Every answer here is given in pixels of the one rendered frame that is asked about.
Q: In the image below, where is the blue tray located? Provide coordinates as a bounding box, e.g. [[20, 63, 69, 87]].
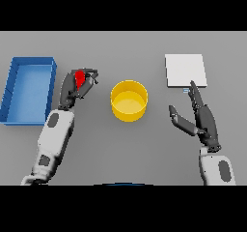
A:
[[0, 56, 58, 127]]

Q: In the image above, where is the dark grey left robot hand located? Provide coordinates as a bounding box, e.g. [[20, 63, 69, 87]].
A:
[[57, 68, 99, 111]]

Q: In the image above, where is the pale square measuring scale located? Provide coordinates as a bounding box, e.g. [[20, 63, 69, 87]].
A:
[[164, 53, 208, 94]]

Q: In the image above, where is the yellow bowl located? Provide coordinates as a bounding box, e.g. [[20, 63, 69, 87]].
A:
[[110, 79, 150, 123]]

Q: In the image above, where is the red beaker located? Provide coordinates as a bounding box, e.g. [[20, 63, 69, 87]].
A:
[[74, 70, 87, 91]]

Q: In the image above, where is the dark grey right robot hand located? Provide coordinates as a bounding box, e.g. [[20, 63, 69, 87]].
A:
[[168, 79, 223, 154]]

